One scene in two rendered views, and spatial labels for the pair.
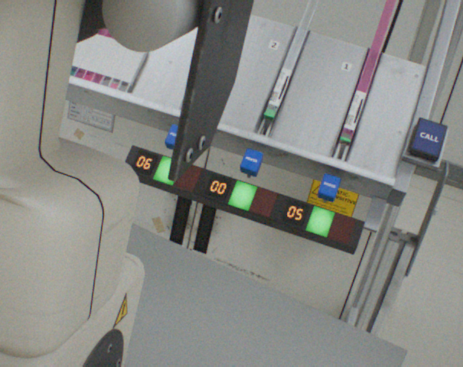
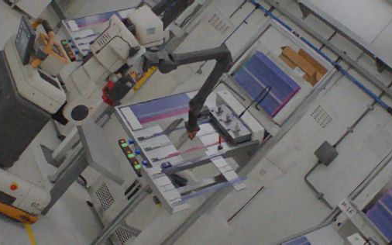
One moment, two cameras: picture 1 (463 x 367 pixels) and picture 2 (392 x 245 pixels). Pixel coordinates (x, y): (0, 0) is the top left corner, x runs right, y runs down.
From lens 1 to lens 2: 265 cm
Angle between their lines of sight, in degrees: 38
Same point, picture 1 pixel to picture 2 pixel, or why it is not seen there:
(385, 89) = (173, 159)
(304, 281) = (141, 219)
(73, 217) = (93, 84)
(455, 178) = not seen: outside the picture
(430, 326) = not seen: outside the picture
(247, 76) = (153, 142)
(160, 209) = (128, 184)
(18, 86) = (98, 74)
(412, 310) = not seen: outside the picture
